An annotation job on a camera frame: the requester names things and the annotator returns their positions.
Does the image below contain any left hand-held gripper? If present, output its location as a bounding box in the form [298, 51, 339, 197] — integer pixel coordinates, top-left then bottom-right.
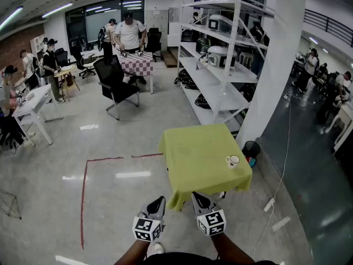
[132, 195, 167, 243]

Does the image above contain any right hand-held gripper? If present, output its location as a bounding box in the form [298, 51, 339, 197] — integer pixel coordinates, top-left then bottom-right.
[191, 191, 227, 237]

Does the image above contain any white cup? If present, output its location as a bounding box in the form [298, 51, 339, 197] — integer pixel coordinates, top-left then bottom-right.
[225, 155, 240, 170]

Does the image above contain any person's right forearm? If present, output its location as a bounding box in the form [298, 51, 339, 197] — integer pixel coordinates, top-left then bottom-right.
[210, 232, 256, 265]

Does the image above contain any person's left forearm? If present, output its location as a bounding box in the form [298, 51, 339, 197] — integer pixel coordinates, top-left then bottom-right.
[113, 238, 155, 265]

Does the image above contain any green cloth covered table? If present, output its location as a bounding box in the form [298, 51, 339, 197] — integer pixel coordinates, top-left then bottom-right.
[157, 123, 253, 212]

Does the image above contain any person's black shirt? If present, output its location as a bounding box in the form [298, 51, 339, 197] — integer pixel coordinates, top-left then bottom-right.
[143, 252, 282, 265]

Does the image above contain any white power strip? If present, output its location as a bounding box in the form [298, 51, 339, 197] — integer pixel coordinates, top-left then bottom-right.
[263, 198, 276, 213]

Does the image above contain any black mesh waste bin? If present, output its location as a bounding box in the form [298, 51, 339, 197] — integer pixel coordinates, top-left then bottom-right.
[244, 140, 261, 159]

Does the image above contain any small black gear pile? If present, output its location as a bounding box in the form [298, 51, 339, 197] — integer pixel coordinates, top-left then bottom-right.
[194, 93, 212, 110]

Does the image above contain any pile of black gear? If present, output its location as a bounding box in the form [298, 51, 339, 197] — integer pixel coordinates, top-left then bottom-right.
[174, 68, 199, 91]

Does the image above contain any black mesh visitor chair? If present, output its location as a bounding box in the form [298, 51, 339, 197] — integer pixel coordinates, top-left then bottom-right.
[93, 54, 141, 121]

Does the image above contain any white metal shelving rack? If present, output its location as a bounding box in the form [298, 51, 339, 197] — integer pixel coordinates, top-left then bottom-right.
[178, 0, 276, 134]

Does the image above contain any checkered cloth table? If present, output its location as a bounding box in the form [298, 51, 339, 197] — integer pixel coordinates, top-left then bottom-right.
[115, 51, 154, 95]

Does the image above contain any large white box appliance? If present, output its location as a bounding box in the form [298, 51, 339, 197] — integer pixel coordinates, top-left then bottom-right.
[205, 45, 238, 70]

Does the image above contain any brown wooden pallet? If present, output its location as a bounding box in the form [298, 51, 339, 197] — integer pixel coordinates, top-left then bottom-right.
[161, 50, 179, 68]

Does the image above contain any white carved stool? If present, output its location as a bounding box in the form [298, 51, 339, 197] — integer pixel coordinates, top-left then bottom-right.
[238, 51, 253, 66]

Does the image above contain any green box appliance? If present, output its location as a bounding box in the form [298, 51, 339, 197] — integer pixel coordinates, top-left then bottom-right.
[195, 37, 212, 54]

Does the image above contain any round wooden table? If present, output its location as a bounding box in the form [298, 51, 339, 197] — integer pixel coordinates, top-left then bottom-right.
[54, 65, 81, 102]

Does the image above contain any black high-back office chair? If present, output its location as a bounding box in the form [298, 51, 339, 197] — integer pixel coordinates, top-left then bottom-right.
[143, 28, 163, 63]

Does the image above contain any white curved-leg desk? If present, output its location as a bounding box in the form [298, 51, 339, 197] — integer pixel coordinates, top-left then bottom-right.
[325, 100, 353, 154]

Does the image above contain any black swivel office chair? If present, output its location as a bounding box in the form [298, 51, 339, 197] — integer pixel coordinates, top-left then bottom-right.
[68, 39, 97, 80]

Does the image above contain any small white box appliance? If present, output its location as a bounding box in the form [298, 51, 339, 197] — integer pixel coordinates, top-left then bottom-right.
[208, 14, 235, 34]

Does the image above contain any black balcony railing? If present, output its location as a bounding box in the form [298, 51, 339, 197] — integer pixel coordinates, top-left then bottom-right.
[303, 8, 353, 48]

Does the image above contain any thin white cable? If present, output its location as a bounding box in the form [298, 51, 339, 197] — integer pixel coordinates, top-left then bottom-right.
[252, 205, 274, 259]

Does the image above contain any long white power cable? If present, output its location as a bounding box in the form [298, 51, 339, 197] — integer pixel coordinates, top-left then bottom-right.
[274, 92, 293, 200]

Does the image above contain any black wire frame stand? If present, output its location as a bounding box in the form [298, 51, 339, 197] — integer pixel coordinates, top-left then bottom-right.
[0, 188, 22, 220]

